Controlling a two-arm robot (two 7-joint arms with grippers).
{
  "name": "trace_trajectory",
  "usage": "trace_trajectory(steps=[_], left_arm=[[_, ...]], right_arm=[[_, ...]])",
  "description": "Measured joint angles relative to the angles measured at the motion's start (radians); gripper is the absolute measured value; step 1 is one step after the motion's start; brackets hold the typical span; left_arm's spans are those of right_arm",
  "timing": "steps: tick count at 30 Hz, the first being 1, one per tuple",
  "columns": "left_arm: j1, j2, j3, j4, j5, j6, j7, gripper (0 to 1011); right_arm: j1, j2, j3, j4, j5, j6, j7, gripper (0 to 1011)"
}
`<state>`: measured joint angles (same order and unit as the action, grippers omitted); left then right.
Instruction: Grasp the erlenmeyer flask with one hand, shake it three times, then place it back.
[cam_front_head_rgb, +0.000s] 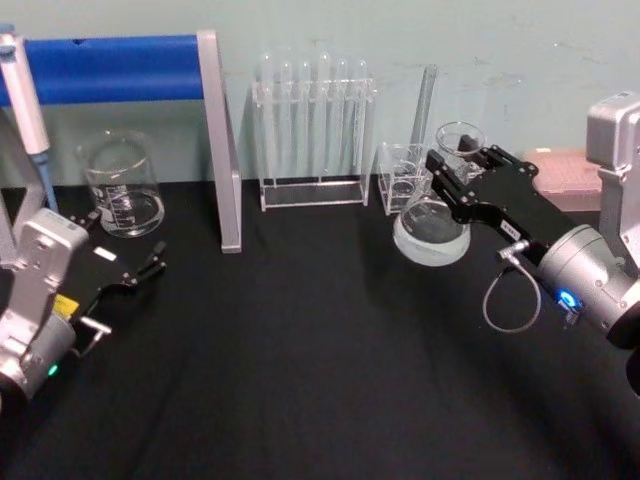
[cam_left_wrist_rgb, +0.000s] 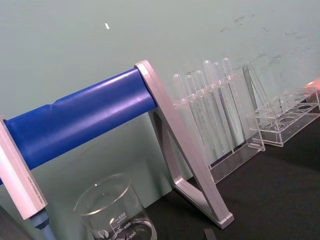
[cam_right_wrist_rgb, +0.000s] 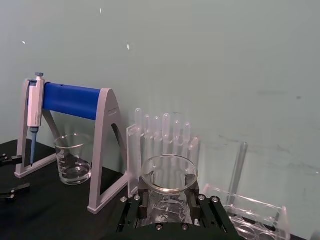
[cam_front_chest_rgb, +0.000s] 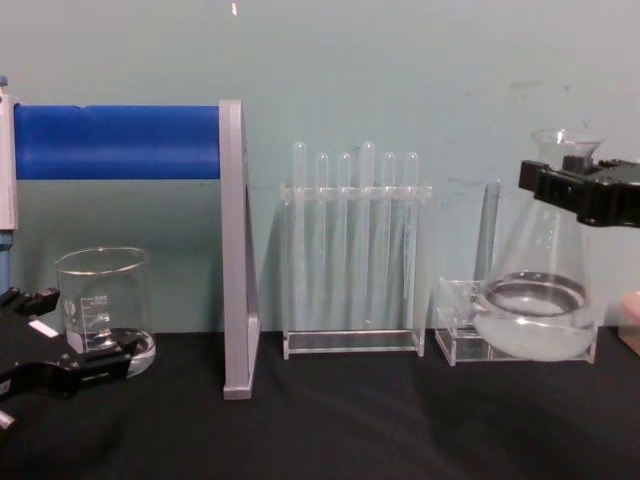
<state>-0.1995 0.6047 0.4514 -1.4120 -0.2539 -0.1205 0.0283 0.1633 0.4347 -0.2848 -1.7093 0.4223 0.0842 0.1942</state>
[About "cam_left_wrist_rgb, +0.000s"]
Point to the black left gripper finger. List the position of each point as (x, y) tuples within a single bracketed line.
[(210, 235)]

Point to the person's hand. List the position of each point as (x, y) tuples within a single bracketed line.
[(314, 84)]

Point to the black table cloth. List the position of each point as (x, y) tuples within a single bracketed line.
[(270, 190)]

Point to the clear acrylic pipette rack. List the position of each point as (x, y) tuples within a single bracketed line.
[(240, 152)]

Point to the clear glass beaker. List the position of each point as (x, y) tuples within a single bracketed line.
[(117, 212)]

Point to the clear acrylic test tube rack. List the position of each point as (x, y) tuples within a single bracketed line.
[(287, 120)]

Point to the grey stand with blue bar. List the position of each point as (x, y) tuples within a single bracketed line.
[(82, 117)]

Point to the grey pipette with blue tip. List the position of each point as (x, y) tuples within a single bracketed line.
[(17, 172)]

